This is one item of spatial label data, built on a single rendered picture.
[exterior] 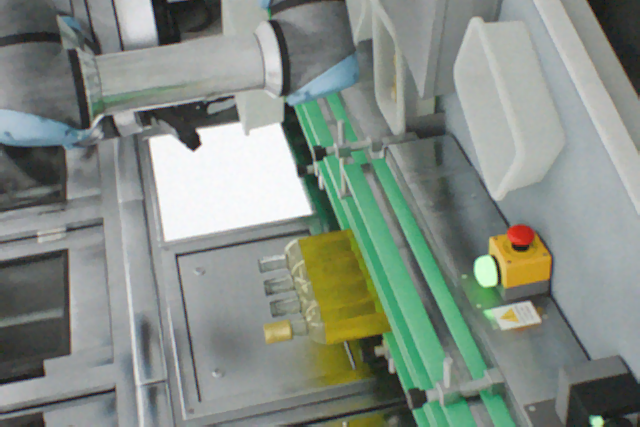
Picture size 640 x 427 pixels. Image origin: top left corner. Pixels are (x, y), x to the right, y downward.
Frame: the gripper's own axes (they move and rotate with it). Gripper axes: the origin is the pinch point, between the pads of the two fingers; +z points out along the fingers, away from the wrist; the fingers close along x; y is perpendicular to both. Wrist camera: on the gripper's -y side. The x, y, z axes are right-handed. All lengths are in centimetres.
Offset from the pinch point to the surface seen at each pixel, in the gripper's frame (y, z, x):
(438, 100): -11.8, 34.3, 3.4
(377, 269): -42.0, 14.7, 4.4
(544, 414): -80, 29, -16
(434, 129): -13.9, 32.6, 8.9
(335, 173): -12.5, 12.6, 16.1
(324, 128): 2.8, 13.1, 21.3
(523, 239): -56, 35, -17
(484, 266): -56, 29, -13
